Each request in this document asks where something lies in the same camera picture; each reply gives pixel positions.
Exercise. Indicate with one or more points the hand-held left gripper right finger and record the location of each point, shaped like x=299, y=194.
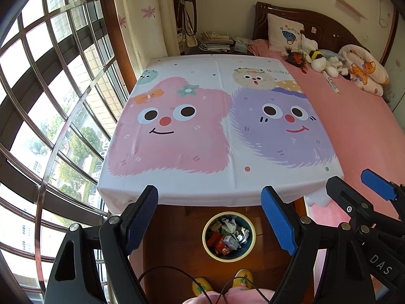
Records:
x=278, y=221

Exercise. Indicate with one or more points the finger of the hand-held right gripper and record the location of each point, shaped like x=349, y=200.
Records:
x=378, y=182
x=348, y=202

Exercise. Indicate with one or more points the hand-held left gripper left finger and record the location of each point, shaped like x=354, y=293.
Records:
x=139, y=221

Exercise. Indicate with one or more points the cream rimmed trash bin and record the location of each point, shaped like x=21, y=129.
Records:
x=250, y=250

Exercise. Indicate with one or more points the red white paper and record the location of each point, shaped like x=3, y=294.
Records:
x=214, y=239

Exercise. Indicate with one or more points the pink bed sheet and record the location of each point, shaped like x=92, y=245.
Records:
x=354, y=126

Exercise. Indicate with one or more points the yellow slipper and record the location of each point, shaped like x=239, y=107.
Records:
x=202, y=286
x=242, y=278

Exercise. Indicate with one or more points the cartoon printed tablecloth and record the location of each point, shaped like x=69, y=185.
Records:
x=221, y=180

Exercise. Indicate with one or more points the white marker pen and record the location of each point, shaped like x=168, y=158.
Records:
x=331, y=83

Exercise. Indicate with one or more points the bear print rolled blanket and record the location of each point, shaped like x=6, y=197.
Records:
x=364, y=68

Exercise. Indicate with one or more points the small white plush toy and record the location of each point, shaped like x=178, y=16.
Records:
x=333, y=66

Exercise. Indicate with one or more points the white bee plush toy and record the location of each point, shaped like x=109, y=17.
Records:
x=316, y=58

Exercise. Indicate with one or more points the brown feathery toy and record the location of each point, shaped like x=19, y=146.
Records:
x=296, y=57

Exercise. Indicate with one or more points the dark wooden headboard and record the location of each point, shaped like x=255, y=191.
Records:
x=329, y=25

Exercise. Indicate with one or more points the white printed pillow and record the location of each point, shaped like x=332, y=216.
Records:
x=281, y=34

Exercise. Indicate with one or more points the pale green card box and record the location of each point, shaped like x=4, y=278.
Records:
x=242, y=45

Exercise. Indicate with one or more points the stack of books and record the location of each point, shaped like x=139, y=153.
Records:
x=215, y=41

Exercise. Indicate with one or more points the cream flower print curtain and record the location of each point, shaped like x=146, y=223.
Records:
x=145, y=22

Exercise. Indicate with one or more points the hanging bags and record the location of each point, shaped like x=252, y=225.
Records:
x=188, y=9

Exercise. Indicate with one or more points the wooden wall strip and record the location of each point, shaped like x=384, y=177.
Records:
x=350, y=8

